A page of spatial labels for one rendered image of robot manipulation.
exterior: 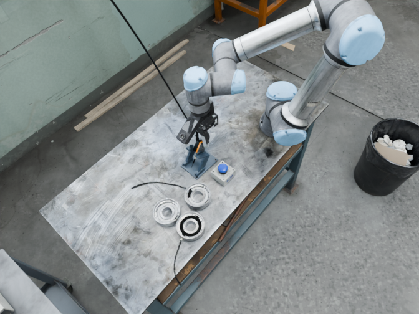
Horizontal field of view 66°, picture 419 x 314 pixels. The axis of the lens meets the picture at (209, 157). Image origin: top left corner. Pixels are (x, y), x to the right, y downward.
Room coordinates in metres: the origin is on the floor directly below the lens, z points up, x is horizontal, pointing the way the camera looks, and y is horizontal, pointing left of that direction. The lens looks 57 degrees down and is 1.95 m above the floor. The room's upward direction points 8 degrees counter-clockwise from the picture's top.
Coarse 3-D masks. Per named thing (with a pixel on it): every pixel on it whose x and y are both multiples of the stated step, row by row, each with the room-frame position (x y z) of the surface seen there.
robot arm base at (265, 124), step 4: (264, 112) 0.89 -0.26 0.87; (264, 116) 0.87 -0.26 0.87; (260, 120) 0.89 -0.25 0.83; (264, 120) 0.86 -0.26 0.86; (268, 120) 0.84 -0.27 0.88; (260, 124) 0.87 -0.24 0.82; (264, 124) 0.85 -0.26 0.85; (268, 124) 0.83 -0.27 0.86; (264, 128) 0.83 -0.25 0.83; (268, 128) 0.82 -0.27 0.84; (264, 132) 0.83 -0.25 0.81; (268, 132) 0.82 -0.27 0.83; (272, 132) 0.81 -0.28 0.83; (272, 136) 0.80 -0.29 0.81
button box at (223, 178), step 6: (222, 162) 0.68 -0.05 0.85; (216, 168) 0.66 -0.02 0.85; (228, 168) 0.65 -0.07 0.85; (216, 174) 0.63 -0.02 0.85; (222, 174) 0.63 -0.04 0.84; (228, 174) 0.62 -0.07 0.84; (234, 174) 0.64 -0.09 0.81; (216, 180) 0.62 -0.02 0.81; (222, 180) 0.60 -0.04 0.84; (228, 180) 0.61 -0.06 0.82
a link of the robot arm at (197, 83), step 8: (192, 72) 0.75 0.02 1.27; (200, 72) 0.75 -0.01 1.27; (184, 80) 0.74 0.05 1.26; (192, 80) 0.72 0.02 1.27; (200, 80) 0.72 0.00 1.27; (208, 80) 0.73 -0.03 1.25; (192, 88) 0.72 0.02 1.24; (200, 88) 0.71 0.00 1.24; (208, 88) 0.72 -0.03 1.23; (192, 96) 0.72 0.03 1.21; (200, 96) 0.71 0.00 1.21; (208, 96) 0.71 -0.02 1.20; (192, 104) 0.72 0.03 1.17; (200, 104) 0.71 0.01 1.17
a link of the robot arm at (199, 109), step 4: (208, 100) 0.73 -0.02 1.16; (188, 104) 0.74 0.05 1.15; (208, 104) 0.73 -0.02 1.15; (192, 108) 0.72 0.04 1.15; (196, 108) 0.71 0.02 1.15; (200, 108) 0.71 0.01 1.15; (204, 108) 0.72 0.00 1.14; (208, 108) 0.73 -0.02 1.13; (196, 112) 0.71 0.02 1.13; (200, 112) 0.71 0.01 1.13; (204, 112) 0.72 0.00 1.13
